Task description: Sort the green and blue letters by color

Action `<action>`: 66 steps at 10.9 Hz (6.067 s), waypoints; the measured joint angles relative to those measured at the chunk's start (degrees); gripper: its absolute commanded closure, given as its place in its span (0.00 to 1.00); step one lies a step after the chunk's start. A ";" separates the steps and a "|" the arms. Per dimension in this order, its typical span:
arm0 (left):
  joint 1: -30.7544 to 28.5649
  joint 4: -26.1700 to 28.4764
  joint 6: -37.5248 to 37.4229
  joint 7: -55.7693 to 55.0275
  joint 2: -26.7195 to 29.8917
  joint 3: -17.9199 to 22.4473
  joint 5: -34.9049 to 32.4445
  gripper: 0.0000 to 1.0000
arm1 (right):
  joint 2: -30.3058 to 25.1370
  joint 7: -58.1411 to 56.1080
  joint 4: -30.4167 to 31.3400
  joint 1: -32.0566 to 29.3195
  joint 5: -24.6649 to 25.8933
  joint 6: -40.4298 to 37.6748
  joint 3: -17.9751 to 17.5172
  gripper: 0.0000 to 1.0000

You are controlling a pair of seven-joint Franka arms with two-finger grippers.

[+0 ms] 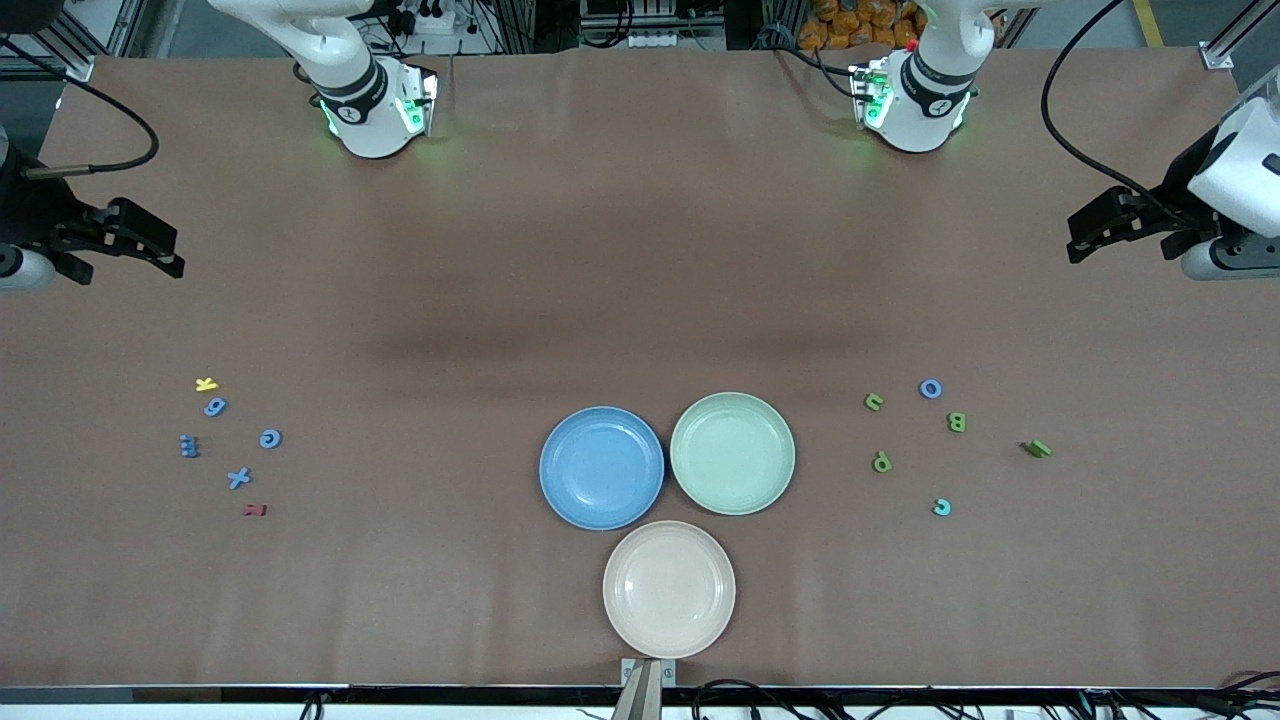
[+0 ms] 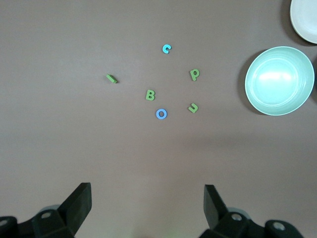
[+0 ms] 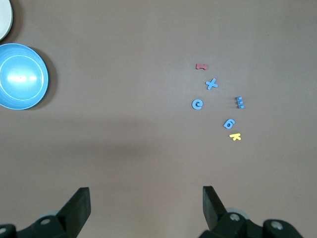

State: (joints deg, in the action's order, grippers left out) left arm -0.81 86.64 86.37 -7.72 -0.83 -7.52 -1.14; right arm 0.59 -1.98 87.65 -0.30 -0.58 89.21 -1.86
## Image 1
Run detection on orange snack bags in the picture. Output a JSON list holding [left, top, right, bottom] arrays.
[[797, 0, 926, 51]]

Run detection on large white power strip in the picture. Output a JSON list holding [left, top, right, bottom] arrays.
[[385, 5, 456, 36]]

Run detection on green plate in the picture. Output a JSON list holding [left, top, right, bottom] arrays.
[[670, 392, 797, 516]]

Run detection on table cover sheet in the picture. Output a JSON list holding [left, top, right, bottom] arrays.
[[0, 45, 1280, 691]]

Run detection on blue plate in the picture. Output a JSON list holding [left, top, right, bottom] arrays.
[[539, 406, 665, 530]]

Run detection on beige plate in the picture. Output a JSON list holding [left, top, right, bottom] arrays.
[[602, 520, 737, 659]]

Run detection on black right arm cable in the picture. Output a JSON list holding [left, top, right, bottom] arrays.
[[0, 35, 161, 179]]

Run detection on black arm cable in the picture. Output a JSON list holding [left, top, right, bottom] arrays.
[[1040, 0, 1201, 226], [0, 35, 161, 179]]

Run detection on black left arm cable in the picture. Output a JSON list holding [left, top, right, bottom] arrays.
[[1040, 0, 1201, 226]]

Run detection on aluminium frame profile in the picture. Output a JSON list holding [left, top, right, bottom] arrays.
[[1200, 0, 1280, 71], [0, 35, 96, 83]]

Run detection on black table edge rail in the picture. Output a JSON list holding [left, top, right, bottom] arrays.
[[0, 685, 1280, 709]]

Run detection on black cable loop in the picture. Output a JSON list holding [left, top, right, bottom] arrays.
[[690, 680, 801, 720]]

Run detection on grey metal camera bracket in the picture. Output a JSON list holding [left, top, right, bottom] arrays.
[[620, 658, 677, 720]]

